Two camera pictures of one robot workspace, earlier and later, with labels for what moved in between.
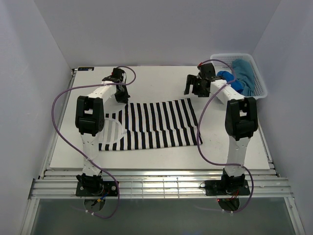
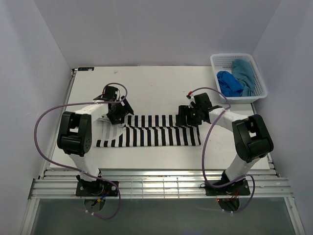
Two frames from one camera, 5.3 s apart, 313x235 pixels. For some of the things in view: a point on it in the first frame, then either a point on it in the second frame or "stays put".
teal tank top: [244, 75] stays put
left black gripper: [123, 99] -> [114, 118]
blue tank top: [236, 85] stays put
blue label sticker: [85, 68] stays put
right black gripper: [192, 80] -> [185, 110]
